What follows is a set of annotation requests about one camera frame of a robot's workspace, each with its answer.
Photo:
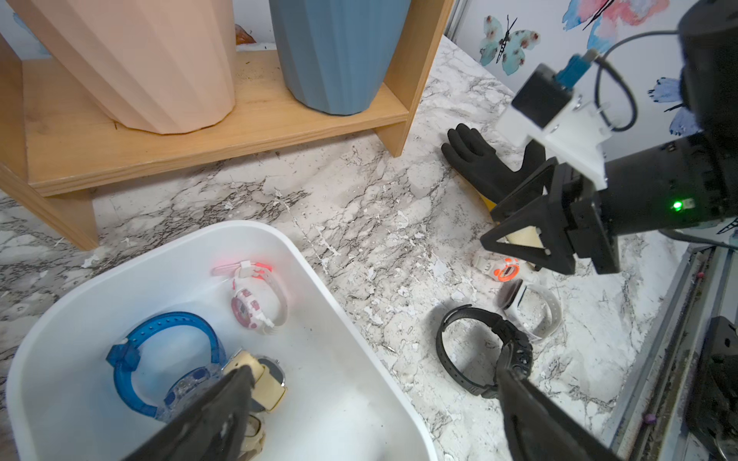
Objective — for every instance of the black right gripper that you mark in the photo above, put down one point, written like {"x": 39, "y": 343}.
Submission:
{"x": 674, "y": 186}

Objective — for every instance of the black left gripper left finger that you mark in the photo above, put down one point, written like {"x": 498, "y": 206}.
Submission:
{"x": 212, "y": 428}

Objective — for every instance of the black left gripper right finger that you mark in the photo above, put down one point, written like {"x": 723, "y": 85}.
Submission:
{"x": 537, "y": 429}

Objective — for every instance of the beige watch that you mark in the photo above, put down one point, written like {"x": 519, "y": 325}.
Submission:
{"x": 268, "y": 392}

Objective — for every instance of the orange white small watch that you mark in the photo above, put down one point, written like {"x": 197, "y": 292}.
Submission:
{"x": 499, "y": 269}

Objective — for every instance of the blue transparent watch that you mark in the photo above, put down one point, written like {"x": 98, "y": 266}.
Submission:
{"x": 162, "y": 365}

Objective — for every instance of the black watch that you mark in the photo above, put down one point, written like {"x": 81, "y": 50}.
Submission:
{"x": 516, "y": 353}

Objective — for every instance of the white translucent watch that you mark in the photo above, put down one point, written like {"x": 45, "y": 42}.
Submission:
{"x": 533, "y": 308}

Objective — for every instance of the pink white watch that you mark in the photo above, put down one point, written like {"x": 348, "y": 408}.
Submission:
{"x": 258, "y": 299}

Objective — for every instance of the black rubber glove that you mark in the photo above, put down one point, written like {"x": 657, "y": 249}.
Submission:
{"x": 478, "y": 163}

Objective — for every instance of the blue pot white-green plant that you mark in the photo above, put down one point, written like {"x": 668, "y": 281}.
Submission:
{"x": 334, "y": 55}

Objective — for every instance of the wooden shelf stand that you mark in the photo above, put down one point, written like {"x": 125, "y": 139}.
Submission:
{"x": 57, "y": 145}

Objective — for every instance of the pink pot green plant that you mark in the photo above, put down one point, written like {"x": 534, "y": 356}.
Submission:
{"x": 165, "y": 67}

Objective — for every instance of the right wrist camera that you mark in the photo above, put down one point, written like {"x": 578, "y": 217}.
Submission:
{"x": 549, "y": 110}

